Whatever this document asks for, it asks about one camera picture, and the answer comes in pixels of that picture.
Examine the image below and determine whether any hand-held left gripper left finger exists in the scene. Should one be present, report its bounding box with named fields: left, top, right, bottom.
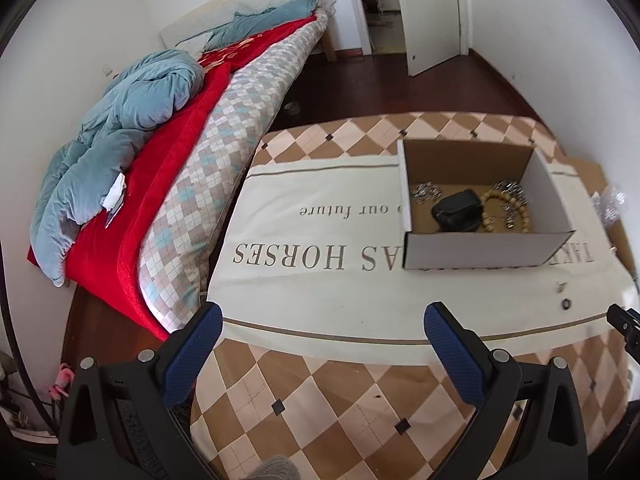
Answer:
left=56, top=301, right=224, bottom=480

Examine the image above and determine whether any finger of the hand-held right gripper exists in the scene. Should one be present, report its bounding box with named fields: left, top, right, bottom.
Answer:
left=606, top=303, right=640, bottom=369

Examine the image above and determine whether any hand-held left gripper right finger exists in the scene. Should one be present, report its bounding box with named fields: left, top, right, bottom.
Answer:
left=423, top=301, right=589, bottom=480

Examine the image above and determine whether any cardboard box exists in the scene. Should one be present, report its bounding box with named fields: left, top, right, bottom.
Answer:
left=397, top=138, right=577, bottom=271

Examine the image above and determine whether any wooden bead bracelet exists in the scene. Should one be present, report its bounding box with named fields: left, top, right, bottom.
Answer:
left=481, top=187, right=535, bottom=234

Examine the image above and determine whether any thin silver necklace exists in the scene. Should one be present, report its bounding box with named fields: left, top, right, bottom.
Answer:
left=413, top=181, right=445, bottom=205

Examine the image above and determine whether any thick silver chain bracelet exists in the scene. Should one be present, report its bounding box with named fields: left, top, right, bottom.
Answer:
left=491, top=179, right=527, bottom=202

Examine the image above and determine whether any clear bubble wrap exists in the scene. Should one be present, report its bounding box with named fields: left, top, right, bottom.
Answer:
left=591, top=184, right=630, bottom=229

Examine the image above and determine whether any pink slipper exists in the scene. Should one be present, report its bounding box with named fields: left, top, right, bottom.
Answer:
left=46, top=363, right=72, bottom=403

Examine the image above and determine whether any checkered printed tablecloth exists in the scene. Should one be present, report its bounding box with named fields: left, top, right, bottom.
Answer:
left=189, top=112, right=640, bottom=480

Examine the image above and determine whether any grey fuzzy cloth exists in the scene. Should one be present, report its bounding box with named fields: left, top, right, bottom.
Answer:
left=246, top=454, right=302, bottom=480

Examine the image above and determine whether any checkered bed sheet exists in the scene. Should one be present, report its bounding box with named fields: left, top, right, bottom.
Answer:
left=137, top=10, right=332, bottom=335

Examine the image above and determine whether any white paper slip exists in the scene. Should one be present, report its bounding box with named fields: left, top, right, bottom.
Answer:
left=101, top=173, right=127, bottom=212

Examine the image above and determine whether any white shoe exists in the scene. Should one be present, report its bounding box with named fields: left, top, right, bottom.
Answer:
left=0, top=405, right=57, bottom=437

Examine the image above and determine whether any bed with red blanket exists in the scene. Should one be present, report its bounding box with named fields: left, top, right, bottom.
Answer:
left=26, top=15, right=322, bottom=344

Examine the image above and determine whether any light blue quilt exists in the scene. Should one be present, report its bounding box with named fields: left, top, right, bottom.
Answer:
left=206, top=0, right=321, bottom=54
left=29, top=50, right=207, bottom=289

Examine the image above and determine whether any white door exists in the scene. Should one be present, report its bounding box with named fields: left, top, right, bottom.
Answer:
left=391, top=0, right=471, bottom=78

